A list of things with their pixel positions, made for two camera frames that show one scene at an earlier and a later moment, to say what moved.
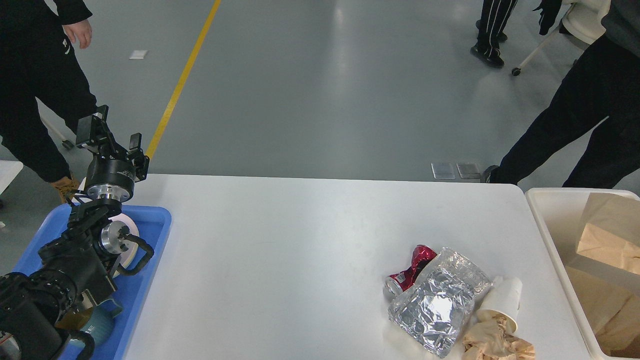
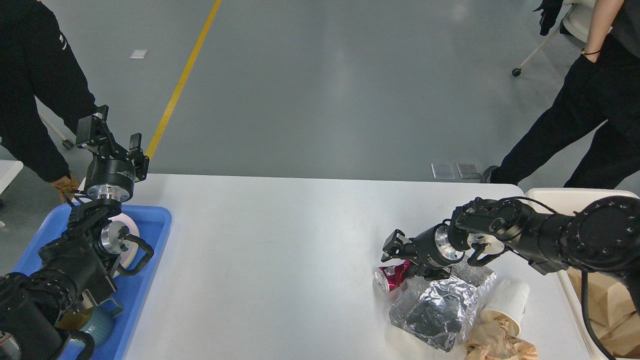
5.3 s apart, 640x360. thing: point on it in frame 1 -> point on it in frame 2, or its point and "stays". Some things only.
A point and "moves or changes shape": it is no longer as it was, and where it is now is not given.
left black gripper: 110,175 stays
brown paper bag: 610,233 moves or changes shape
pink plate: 128,256 stays
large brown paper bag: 613,312 stays
